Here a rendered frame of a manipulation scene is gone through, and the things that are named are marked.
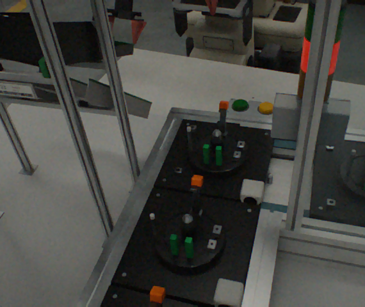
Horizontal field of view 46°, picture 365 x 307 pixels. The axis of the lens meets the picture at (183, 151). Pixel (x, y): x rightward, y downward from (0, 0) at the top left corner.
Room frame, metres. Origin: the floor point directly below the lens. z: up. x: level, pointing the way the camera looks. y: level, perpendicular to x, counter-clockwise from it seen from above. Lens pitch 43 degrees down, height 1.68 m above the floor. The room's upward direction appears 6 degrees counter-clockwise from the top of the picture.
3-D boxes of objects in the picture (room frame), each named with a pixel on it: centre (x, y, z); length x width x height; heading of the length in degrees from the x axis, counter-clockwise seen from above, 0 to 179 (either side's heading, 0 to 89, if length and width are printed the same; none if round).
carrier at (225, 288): (0.50, 0.01, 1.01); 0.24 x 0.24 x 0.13; 70
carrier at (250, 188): (0.73, -0.08, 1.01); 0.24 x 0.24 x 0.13; 70
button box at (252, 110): (0.90, -0.23, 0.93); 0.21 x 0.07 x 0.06; 70
